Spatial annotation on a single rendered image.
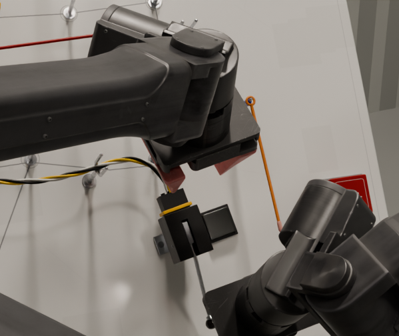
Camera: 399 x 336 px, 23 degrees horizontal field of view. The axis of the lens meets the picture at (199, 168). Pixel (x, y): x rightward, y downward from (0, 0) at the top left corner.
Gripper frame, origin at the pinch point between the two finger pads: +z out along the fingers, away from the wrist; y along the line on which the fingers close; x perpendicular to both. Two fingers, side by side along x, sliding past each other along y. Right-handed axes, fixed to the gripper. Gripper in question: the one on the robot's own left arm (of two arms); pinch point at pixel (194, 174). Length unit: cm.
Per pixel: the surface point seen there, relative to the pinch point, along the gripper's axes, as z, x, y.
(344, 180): 18.4, -2.0, -22.7
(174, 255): 15.3, 0.6, 2.0
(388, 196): 209, -80, -125
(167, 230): 13.3, -1.8, 2.0
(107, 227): 19.5, -8.1, 7.0
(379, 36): 214, -149, -164
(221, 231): 20.8, -2.7, -6.0
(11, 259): 19.3, -8.6, 19.0
